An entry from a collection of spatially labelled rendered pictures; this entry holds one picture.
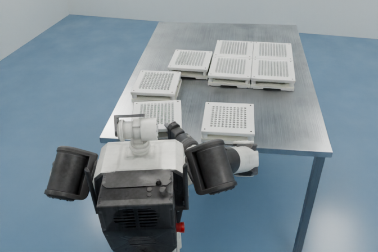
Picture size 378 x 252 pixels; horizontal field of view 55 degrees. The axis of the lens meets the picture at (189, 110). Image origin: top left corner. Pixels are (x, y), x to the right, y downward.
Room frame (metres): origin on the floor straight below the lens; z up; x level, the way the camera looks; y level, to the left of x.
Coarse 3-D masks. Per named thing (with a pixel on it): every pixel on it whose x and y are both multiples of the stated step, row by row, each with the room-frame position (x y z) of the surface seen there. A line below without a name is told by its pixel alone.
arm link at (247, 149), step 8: (240, 144) 0.99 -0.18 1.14; (248, 144) 0.97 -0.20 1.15; (256, 144) 1.00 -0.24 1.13; (240, 152) 0.88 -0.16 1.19; (248, 152) 0.91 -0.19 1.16; (256, 152) 0.95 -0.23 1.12; (248, 160) 0.88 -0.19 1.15; (256, 160) 0.93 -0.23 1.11; (240, 168) 0.85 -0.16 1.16; (248, 168) 0.89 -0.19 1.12; (256, 168) 0.93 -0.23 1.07; (240, 176) 0.93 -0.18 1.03; (248, 176) 0.93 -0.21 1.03
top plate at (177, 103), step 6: (138, 102) 1.57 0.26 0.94; (144, 102) 1.57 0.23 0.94; (150, 102) 1.57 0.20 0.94; (156, 102) 1.57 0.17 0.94; (162, 102) 1.56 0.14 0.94; (174, 102) 1.56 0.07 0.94; (180, 102) 1.56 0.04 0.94; (138, 108) 1.52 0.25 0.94; (156, 108) 1.51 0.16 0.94; (174, 108) 1.51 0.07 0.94; (180, 108) 1.51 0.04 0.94; (156, 114) 1.46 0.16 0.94; (174, 114) 1.45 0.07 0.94; (180, 114) 1.45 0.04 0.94; (132, 120) 1.41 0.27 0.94; (174, 120) 1.40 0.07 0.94; (180, 120) 1.40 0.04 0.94; (162, 126) 1.36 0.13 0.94; (180, 126) 1.35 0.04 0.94
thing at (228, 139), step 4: (208, 136) 1.33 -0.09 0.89; (212, 136) 1.33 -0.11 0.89; (216, 136) 1.33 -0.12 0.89; (220, 136) 1.33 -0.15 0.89; (224, 136) 1.33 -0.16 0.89; (228, 136) 1.33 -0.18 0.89; (232, 136) 1.33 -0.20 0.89; (236, 136) 1.33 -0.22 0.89; (240, 136) 1.33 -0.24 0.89; (204, 140) 1.32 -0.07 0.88; (208, 140) 1.31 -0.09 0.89; (224, 140) 1.30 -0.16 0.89; (228, 140) 1.30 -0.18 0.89; (232, 140) 1.30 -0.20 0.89; (236, 140) 1.30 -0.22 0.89; (240, 140) 1.30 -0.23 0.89; (244, 140) 1.30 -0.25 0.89; (232, 144) 1.30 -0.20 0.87
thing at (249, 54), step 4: (220, 40) 2.30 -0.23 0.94; (224, 40) 2.30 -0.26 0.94; (228, 40) 2.29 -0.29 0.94; (232, 40) 2.29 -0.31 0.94; (216, 44) 2.24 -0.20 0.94; (220, 44) 2.24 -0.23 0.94; (248, 44) 2.22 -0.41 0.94; (252, 44) 2.22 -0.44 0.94; (216, 48) 2.18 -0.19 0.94; (236, 48) 2.17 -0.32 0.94; (244, 48) 2.16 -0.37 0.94; (248, 48) 2.16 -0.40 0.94; (252, 48) 2.16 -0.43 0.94; (216, 52) 2.12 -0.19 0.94; (224, 52) 2.12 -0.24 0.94; (244, 52) 2.11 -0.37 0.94; (248, 52) 2.10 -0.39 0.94; (252, 52) 2.10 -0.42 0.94; (220, 56) 2.07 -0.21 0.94; (224, 56) 2.06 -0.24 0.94; (228, 56) 2.06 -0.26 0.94; (232, 56) 2.06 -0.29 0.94; (236, 56) 2.06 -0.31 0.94; (240, 56) 2.05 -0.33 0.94; (244, 56) 2.05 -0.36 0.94; (248, 56) 2.05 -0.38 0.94; (252, 56) 2.05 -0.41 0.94
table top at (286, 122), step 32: (160, 32) 2.65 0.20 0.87; (192, 32) 2.63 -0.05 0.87; (224, 32) 2.61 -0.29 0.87; (256, 32) 2.58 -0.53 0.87; (288, 32) 2.56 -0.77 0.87; (160, 64) 2.12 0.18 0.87; (128, 96) 1.75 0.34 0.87; (192, 96) 1.72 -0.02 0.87; (224, 96) 1.71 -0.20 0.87; (256, 96) 1.70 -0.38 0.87; (288, 96) 1.69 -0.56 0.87; (192, 128) 1.43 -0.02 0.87; (256, 128) 1.41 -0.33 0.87; (288, 128) 1.40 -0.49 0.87; (320, 128) 1.40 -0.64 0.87
